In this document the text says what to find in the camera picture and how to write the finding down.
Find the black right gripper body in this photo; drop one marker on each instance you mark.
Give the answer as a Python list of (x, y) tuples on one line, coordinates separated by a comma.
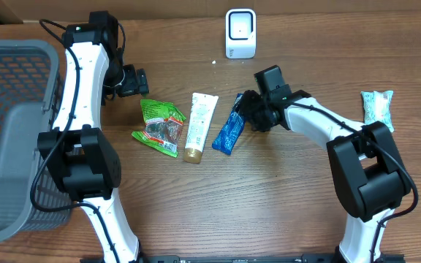
[(253, 107)]

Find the white cream tube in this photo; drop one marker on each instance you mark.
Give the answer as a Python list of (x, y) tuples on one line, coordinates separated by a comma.
[(202, 109)]

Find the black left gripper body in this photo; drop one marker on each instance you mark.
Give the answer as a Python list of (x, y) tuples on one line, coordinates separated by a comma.
[(132, 82)]

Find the grey plastic basket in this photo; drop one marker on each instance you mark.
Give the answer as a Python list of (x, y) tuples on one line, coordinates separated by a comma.
[(30, 95)]

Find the green snack bag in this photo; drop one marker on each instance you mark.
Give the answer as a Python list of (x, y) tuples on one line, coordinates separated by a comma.
[(163, 126)]

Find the white barcode scanner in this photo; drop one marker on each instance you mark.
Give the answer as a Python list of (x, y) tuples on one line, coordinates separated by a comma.
[(240, 33)]

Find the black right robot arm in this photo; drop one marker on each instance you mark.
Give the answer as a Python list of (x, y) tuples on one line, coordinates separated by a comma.
[(370, 179)]

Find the mint tissue wipes pack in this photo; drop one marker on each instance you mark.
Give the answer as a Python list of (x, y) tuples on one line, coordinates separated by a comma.
[(376, 107)]

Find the blue snack wrapper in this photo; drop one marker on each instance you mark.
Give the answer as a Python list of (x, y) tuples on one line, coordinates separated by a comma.
[(231, 130)]

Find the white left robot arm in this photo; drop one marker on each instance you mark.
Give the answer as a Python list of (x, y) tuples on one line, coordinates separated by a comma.
[(80, 159)]

